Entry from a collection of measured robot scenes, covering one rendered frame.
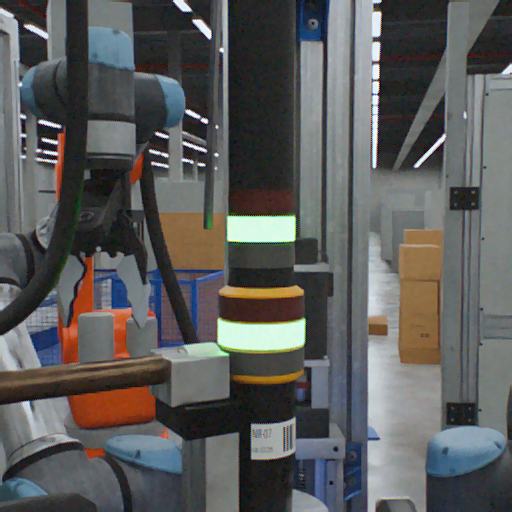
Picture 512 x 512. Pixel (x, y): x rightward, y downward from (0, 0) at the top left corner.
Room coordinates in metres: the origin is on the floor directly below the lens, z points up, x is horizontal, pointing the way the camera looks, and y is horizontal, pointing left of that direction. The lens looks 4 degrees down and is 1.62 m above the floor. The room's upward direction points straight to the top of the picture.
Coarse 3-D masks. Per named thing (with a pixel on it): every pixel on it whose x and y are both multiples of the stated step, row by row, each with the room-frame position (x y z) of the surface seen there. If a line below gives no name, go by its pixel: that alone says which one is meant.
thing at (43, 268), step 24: (72, 0) 0.32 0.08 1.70; (72, 24) 0.32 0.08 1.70; (72, 48) 0.32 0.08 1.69; (72, 72) 0.32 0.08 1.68; (72, 96) 0.32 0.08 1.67; (72, 120) 0.32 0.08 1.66; (72, 144) 0.32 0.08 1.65; (72, 168) 0.31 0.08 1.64; (72, 192) 0.31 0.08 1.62; (72, 216) 0.31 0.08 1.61; (72, 240) 0.32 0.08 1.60; (48, 264) 0.31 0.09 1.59; (48, 288) 0.31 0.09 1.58; (0, 312) 0.30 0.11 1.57; (24, 312) 0.30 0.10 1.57; (0, 336) 0.30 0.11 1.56
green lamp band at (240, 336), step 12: (228, 324) 0.35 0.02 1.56; (240, 324) 0.35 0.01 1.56; (276, 324) 0.34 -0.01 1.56; (288, 324) 0.35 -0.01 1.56; (300, 324) 0.35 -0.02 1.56; (228, 336) 0.35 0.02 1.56; (240, 336) 0.35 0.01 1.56; (252, 336) 0.34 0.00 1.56; (264, 336) 0.34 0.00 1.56; (276, 336) 0.34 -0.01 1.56; (288, 336) 0.35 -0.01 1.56; (300, 336) 0.35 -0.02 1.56; (240, 348) 0.35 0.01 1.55; (252, 348) 0.34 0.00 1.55; (264, 348) 0.34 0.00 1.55; (276, 348) 0.34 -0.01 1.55
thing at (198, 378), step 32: (160, 352) 0.34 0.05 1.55; (160, 384) 0.34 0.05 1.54; (192, 384) 0.33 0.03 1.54; (224, 384) 0.34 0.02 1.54; (160, 416) 0.35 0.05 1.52; (192, 416) 0.32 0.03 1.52; (224, 416) 0.33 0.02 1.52; (192, 448) 0.35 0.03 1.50; (224, 448) 0.34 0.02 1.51; (192, 480) 0.35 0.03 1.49; (224, 480) 0.34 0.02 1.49
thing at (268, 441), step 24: (240, 384) 0.35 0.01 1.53; (288, 384) 0.35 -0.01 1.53; (264, 408) 0.35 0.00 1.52; (288, 408) 0.35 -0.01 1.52; (240, 432) 0.35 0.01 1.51; (264, 432) 0.35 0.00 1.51; (288, 432) 0.35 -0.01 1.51; (240, 456) 0.35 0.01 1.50; (264, 456) 0.35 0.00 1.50; (288, 456) 0.35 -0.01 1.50; (240, 480) 0.35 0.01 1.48; (264, 480) 0.35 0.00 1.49; (288, 480) 0.36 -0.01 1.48; (240, 504) 0.35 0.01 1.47; (264, 504) 0.35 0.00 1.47; (288, 504) 0.36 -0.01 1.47
